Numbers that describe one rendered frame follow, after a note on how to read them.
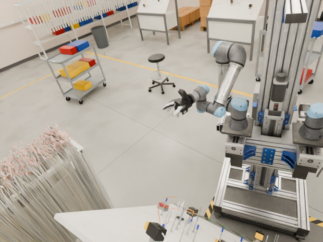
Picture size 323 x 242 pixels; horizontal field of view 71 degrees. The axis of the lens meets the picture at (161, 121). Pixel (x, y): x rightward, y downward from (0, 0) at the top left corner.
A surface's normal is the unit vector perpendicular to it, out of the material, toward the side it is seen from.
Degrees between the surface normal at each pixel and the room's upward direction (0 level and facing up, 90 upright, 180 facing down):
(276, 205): 0
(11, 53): 90
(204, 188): 0
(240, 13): 50
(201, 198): 0
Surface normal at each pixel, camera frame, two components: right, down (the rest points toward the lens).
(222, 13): -0.63, -0.09
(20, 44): 0.73, 0.33
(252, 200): -0.16, -0.78
